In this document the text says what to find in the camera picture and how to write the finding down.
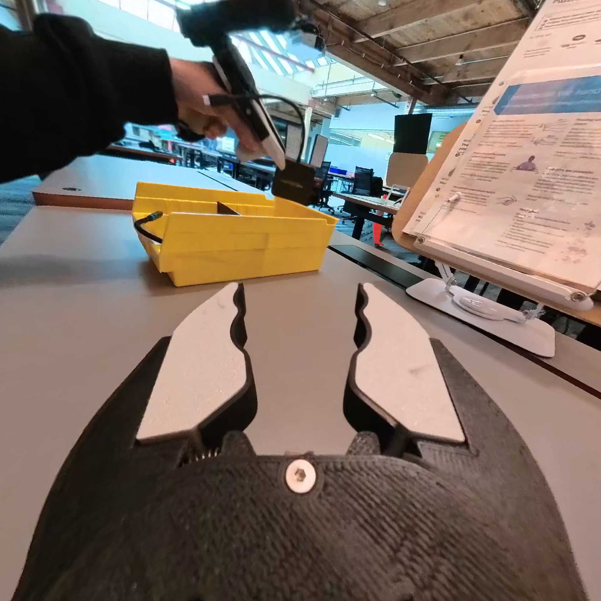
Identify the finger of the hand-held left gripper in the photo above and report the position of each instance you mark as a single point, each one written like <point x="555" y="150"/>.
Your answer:
<point x="260" y="124"/>
<point x="248" y="152"/>

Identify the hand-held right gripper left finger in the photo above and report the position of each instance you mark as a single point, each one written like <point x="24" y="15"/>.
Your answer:
<point x="202" y="357"/>

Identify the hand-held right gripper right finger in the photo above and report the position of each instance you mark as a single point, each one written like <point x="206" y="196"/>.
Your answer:
<point x="399" y="361"/>

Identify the yellow plastic bin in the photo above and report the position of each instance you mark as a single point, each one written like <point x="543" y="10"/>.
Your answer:
<point x="234" y="244"/>

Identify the person's left forearm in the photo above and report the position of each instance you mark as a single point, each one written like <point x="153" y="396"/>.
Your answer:
<point x="80" y="94"/>

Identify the person's left hand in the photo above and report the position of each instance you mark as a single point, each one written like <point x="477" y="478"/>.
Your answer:
<point x="197" y="94"/>

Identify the white stand base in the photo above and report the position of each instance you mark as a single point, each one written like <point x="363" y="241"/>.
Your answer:
<point x="493" y="324"/>

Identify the grey table with wooden edge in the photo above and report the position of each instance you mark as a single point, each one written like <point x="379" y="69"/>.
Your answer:
<point x="141" y="176"/>

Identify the black office chair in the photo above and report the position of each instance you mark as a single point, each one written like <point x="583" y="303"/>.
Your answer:
<point x="364" y="181"/>

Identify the background wooden desk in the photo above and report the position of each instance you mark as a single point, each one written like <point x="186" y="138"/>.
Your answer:
<point x="366" y="202"/>

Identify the orange cone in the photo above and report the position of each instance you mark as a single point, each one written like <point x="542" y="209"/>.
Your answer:
<point x="378" y="234"/>

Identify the wooden document board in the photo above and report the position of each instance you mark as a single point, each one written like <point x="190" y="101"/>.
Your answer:
<point x="404" y="217"/>

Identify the black hanging panel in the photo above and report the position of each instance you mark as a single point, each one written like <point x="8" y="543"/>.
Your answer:
<point x="413" y="134"/>

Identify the instruction sheet in clear holder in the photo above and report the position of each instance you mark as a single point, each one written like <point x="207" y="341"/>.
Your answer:
<point x="540" y="164"/>

